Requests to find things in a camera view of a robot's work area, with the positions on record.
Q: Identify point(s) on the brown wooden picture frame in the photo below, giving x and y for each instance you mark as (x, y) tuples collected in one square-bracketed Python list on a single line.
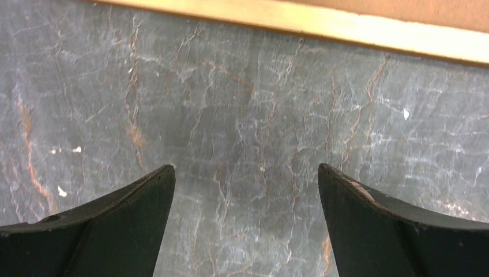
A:
[(438, 41)]

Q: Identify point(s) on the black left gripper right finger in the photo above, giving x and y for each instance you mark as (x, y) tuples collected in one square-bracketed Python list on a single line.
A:
[(375, 234)]

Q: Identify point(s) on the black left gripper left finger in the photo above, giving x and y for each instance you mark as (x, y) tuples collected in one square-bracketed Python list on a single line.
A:
[(119, 234)]

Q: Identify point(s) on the brown fibreboard backing board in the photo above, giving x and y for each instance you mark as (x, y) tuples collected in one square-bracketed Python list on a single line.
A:
[(464, 14)]

